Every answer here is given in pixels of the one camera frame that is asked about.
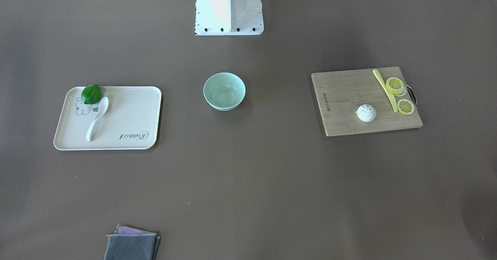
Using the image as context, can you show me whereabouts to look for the white ceramic spoon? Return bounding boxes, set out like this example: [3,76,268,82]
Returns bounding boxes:
[86,96,109,141]

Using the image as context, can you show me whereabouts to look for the mint green bowl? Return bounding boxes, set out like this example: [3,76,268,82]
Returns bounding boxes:
[203,72,246,111]

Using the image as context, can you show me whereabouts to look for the bamboo cutting board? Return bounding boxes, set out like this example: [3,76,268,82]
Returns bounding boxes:
[311,68,423,136]

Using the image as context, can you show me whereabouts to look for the yellow plastic knife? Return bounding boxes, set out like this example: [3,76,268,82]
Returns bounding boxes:
[372,69,398,112]

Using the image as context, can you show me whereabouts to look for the stacked lemon slices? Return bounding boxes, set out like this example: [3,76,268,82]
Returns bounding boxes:
[386,77,407,97]

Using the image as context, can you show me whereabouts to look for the cream rabbit print tray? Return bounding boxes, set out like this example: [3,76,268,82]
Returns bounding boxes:
[53,86,162,151]

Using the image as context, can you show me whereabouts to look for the single lemon slice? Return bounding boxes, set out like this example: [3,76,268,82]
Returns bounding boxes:
[396,99,415,115]

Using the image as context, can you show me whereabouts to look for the purple folded cloth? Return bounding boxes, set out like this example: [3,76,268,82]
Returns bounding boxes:
[115,226,147,234]

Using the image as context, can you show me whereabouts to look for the grey folded cloth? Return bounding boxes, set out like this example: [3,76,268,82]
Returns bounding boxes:
[104,225,161,260]

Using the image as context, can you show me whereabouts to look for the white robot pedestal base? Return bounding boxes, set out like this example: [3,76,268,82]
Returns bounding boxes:
[194,0,264,36]

